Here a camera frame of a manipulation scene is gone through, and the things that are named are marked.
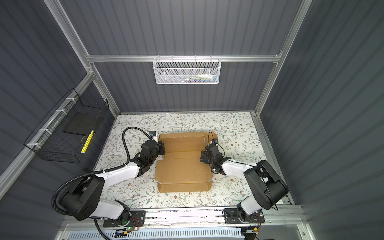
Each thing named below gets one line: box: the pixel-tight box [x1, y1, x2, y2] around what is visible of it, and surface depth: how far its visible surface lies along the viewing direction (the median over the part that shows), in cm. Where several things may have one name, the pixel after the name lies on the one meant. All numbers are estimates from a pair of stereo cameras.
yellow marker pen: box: [81, 130, 94, 154], surface depth 71 cm
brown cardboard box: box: [154, 131, 218, 193], surface depth 90 cm
